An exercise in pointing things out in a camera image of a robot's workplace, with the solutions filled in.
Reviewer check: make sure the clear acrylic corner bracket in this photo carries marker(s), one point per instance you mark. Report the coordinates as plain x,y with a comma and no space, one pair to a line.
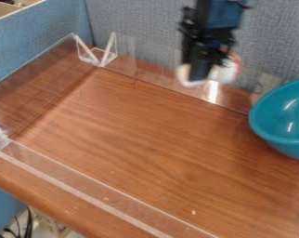
96,56

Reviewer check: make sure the clear acrylic barrier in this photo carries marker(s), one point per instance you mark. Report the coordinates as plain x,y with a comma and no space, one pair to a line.
35,89
152,62
118,203

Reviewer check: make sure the blue plastic bowl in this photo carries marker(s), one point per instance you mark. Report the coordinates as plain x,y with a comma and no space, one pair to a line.
274,119

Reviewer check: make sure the clear acrylic left barrier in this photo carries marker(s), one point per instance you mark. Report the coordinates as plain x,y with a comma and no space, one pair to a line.
35,89

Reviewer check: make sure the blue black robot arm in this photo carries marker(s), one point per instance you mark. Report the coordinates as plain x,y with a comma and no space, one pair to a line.
242,7

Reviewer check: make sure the wooden shelf box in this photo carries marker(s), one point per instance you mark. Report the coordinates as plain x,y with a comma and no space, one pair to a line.
11,7

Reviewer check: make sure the clear acrylic front barrier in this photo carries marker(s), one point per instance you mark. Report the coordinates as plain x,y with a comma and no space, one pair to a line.
118,203

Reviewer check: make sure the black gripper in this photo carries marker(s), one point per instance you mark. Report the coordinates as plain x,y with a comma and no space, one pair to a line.
207,27

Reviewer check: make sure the clear acrylic back barrier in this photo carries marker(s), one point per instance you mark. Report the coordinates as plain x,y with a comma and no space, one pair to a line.
152,62

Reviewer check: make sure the white plush mushroom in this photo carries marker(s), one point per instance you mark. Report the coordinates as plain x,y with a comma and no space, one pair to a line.
225,74

